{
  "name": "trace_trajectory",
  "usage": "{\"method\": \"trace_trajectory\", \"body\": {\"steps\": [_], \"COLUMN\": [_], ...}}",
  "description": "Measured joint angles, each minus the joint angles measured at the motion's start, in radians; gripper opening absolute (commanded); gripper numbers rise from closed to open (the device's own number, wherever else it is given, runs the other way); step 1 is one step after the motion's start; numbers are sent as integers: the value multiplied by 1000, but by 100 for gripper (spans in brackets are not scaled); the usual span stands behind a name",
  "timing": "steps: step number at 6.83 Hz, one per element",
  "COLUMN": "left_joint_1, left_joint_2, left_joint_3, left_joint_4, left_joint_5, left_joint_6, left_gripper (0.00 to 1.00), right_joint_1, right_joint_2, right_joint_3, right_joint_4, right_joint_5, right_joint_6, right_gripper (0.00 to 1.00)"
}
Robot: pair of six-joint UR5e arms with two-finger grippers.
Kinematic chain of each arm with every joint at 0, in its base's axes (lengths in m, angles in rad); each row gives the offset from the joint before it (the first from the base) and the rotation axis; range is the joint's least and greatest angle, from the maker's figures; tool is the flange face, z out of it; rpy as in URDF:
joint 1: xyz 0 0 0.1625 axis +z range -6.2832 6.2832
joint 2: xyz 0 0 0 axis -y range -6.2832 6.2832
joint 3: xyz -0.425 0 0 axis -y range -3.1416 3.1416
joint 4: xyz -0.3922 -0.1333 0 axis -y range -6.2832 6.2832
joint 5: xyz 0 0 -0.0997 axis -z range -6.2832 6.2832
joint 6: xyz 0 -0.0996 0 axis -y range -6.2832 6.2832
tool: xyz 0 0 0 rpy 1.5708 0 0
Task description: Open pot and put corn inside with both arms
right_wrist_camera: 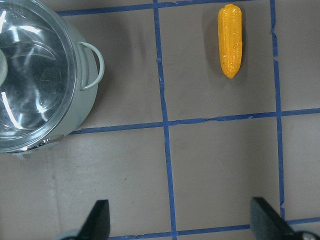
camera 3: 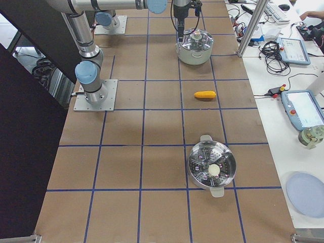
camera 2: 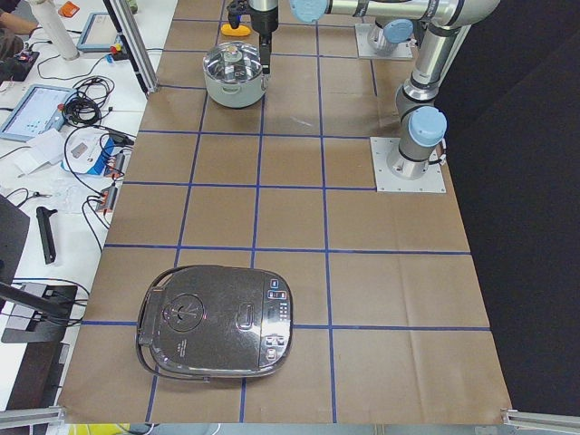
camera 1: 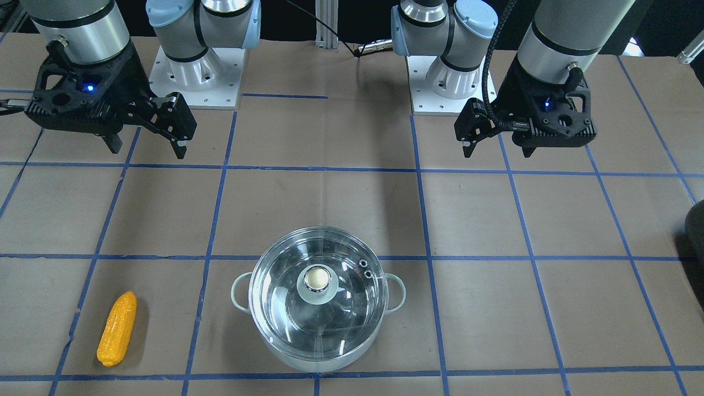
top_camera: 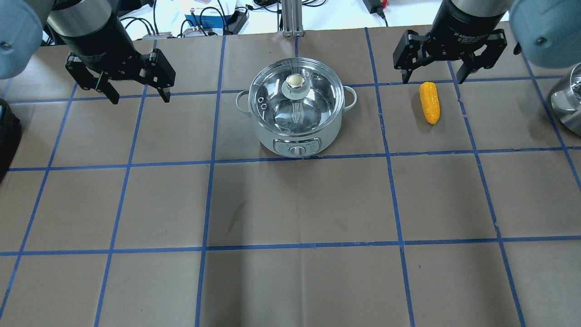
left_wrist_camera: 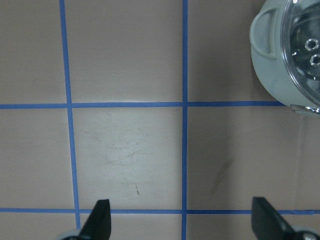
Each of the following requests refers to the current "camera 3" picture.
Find glass pot lid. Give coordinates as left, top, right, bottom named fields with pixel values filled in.
left=179, top=28, right=214, bottom=51

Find white cooking pot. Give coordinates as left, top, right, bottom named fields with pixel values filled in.
left=176, top=42, right=213, bottom=65

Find yellow corn cob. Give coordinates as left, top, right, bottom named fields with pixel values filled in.
left=194, top=91, right=217, bottom=99

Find person hand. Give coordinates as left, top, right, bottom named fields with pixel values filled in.
left=300, top=11, right=311, bottom=21

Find white keyboard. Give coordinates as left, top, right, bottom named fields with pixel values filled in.
left=264, top=2, right=290, bottom=25

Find black computer mouse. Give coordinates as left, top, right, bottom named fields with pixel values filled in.
left=278, top=4, right=290, bottom=11

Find upper teach pendant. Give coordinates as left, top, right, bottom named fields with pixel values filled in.
left=276, top=37, right=311, bottom=65

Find teach pendant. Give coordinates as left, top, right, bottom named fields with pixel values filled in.
left=276, top=37, right=311, bottom=65
left=281, top=90, right=323, bottom=131

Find black power adapter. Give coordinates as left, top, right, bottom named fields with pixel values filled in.
left=266, top=87, right=282, bottom=97

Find steel steamer basket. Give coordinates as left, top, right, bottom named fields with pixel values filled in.
left=187, top=135, right=236, bottom=198

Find lower teach pendant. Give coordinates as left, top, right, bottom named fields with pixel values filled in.
left=281, top=90, right=323, bottom=131

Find white steamed bun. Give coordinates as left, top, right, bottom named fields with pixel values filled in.
left=208, top=164, right=221, bottom=177

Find clear tape dispenser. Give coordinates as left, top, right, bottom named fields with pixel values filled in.
left=298, top=125, right=323, bottom=149

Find light blue plate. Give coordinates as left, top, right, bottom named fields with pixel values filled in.
left=286, top=172, right=323, bottom=218

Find aluminium frame post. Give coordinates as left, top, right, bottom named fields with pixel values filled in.
left=237, top=0, right=268, bottom=57

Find black coiled cable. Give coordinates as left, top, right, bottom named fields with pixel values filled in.
left=258, top=41, right=291, bottom=75

